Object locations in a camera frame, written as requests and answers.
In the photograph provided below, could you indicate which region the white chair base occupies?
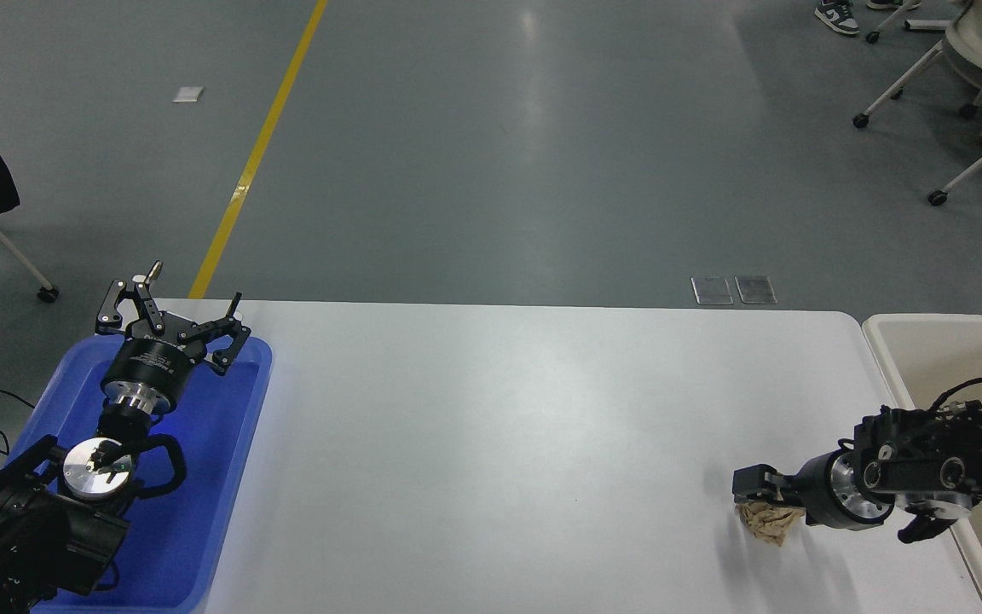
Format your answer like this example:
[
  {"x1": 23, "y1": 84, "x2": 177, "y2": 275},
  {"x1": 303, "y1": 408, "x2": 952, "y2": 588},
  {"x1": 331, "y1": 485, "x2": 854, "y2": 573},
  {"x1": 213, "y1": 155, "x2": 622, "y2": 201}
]
[{"x1": 864, "y1": 0, "x2": 952, "y2": 45}]

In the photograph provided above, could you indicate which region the metal floor plate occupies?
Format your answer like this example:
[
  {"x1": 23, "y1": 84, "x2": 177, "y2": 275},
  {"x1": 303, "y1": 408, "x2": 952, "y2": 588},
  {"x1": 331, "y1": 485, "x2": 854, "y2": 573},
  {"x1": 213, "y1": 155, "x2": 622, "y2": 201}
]
[
  {"x1": 691, "y1": 276, "x2": 734, "y2": 305},
  {"x1": 735, "y1": 275, "x2": 777, "y2": 304}
]

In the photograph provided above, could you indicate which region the blue plastic tray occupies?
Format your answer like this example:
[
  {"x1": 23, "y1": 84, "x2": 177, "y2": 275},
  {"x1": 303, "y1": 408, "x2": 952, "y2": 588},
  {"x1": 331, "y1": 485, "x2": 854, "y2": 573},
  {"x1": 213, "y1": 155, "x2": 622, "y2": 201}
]
[{"x1": 0, "y1": 334, "x2": 274, "y2": 614}]

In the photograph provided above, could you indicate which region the large pale bin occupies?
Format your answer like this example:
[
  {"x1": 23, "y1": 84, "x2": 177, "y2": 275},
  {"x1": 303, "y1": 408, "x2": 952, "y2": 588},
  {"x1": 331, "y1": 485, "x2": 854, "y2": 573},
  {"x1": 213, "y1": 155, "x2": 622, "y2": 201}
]
[{"x1": 862, "y1": 313, "x2": 982, "y2": 614}]

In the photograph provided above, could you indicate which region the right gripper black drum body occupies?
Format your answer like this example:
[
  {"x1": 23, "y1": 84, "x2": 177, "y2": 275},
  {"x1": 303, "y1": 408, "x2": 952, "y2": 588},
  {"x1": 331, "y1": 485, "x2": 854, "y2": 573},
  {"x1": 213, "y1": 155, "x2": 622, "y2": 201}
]
[{"x1": 796, "y1": 452, "x2": 843, "y2": 527}]

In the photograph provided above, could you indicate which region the grey wheeled chair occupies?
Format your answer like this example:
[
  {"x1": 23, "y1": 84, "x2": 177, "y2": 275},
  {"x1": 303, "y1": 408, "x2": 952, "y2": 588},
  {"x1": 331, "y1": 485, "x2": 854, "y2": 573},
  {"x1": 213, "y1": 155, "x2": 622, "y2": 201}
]
[{"x1": 0, "y1": 175, "x2": 60, "y2": 304}]

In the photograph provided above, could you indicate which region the white wheeled chair leg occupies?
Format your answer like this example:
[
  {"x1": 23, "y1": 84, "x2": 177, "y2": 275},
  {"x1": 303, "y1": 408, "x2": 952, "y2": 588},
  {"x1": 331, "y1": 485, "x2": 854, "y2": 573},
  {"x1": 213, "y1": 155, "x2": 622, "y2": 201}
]
[{"x1": 927, "y1": 115, "x2": 982, "y2": 207}]

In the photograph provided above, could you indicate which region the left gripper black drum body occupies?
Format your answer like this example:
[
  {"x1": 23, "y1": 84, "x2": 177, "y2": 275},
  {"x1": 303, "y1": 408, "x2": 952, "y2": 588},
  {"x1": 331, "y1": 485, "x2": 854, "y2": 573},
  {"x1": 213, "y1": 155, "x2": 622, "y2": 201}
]
[{"x1": 101, "y1": 327, "x2": 204, "y2": 402}]

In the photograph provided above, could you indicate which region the tan paper ball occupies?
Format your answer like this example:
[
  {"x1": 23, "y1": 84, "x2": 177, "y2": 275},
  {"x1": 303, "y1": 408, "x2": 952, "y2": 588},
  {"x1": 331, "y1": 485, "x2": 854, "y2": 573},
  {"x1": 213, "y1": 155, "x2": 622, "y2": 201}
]
[{"x1": 736, "y1": 501, "x2": 806, "y2": 547}]

